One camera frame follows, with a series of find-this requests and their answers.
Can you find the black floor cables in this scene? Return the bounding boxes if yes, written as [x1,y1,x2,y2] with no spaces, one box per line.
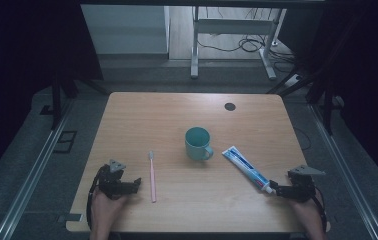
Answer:
[196,7,299,73]

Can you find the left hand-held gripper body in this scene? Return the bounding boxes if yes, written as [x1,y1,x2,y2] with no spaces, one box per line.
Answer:
[94,159,135,201]

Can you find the metal floor rail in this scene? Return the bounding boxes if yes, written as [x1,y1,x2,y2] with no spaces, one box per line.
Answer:
[308,103,378,240]
[0,99,75,240]

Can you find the blue white toothpaste tube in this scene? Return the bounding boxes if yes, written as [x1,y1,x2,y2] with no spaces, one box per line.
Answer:
[221,145,276,195]

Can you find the pink toothbrush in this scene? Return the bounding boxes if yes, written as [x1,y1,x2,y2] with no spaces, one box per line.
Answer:
[148,150,158,204]

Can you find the black metal stand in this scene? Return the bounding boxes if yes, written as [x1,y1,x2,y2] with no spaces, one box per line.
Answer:
[39,71,111,131]
[266,64,345,136]

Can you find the white partition panel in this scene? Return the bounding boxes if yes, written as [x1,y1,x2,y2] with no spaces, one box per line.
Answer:
[80,4,171,55]

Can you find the person's left hand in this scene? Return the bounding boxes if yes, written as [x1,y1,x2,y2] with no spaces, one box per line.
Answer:
[90,189,129,233]

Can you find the thin black floor cable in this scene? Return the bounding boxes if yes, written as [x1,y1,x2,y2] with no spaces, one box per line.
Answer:
[292,126,312,151]

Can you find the dark curtain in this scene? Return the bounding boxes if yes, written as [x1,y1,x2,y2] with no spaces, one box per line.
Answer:
[0,0,105,189]
[278,0,378,196]

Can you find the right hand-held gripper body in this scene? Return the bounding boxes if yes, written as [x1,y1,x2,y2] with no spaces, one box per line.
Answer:
[286,164,327,203]

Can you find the person's right hand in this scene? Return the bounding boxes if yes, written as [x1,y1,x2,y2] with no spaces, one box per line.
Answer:
[289,195,325,232]

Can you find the teal mug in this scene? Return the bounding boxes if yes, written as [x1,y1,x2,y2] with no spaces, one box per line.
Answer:
[184,126,215,162]

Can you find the white desk frame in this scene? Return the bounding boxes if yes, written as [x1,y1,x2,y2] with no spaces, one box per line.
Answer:
[190,6,288,81]

